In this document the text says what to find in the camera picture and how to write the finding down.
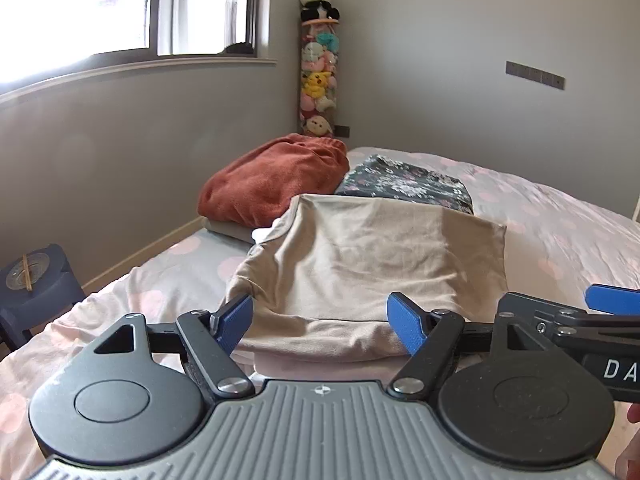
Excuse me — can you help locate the person's right hand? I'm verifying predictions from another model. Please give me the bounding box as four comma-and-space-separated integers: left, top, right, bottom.
614, 401, 640, 480

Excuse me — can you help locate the grey wall switch panel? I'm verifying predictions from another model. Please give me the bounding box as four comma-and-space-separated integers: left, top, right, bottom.
505, 60, 567, 92

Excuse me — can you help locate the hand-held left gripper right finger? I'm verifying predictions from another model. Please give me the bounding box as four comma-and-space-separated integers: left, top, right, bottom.
386, 291, 548, 402

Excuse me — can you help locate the beige long-sleeve shirt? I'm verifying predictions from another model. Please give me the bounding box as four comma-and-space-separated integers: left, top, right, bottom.
224, 194, 508, 365

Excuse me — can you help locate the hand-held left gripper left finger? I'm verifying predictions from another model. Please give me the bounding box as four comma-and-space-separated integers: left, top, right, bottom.
92, 294, 256, 402

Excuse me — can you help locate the dark blue plastic stool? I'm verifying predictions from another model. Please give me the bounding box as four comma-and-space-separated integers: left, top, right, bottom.
0, 242, 87, 356

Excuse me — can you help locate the grey folded cloth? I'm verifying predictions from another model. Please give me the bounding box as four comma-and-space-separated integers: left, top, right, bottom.
206, 217, 258, 245

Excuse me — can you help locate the dark floral folded cloth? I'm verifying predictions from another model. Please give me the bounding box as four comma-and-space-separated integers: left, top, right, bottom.
334, 154, 475, 217

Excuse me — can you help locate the bed with pink-dotted sheet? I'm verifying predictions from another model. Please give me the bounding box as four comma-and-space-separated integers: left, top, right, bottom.
0, 146, 640, 466

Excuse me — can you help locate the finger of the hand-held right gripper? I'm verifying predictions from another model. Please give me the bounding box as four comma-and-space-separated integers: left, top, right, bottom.
497, 291, 640, 343
584, 284, 640, 317

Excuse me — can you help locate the window sill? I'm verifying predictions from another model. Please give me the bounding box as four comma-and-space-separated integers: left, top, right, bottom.
0, 56, 278, 107

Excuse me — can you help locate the stack of plush toys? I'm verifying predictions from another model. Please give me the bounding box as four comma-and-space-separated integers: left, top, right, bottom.
298, 19, 342, 137

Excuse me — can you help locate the rust red blanket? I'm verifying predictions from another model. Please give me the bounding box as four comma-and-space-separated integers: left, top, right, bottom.
196, 132, 351, 231

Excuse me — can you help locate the window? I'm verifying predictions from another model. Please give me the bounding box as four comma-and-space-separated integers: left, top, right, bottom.
0, 0, 263, 86

